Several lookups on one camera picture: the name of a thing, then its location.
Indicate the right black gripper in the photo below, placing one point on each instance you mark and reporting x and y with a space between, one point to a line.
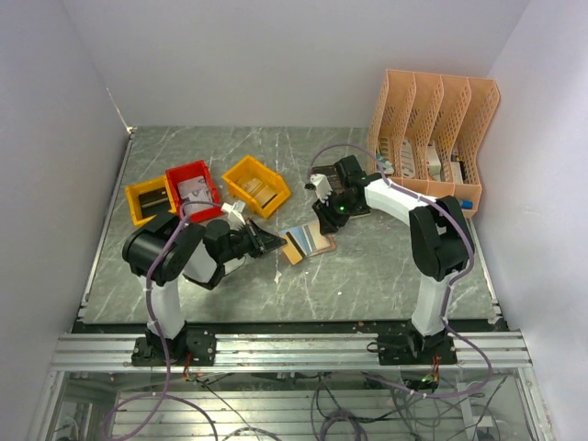
333 195

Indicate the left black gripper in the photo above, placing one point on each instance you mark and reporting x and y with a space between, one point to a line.
262 241

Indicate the pink leather card holder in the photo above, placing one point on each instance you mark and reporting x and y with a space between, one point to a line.
301 229

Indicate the yellow bin with cards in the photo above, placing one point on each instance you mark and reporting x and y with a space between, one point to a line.
263 190

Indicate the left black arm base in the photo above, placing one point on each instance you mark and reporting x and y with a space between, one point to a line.
192 347

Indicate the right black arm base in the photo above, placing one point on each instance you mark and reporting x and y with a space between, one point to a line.
413 349

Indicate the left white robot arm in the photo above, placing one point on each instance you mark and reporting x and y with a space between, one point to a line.
166 249

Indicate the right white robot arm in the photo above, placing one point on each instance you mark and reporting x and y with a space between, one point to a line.
441 244

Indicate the red bin with cards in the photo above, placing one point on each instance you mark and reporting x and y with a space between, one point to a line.
193 191

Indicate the black book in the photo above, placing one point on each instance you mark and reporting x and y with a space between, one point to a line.
333 183

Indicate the yellow bin left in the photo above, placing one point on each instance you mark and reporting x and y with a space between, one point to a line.
148 199

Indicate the peach file organizer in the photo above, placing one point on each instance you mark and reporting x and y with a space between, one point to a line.
429 127

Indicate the aluminium frame rail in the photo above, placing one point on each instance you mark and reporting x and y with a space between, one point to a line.
112 353

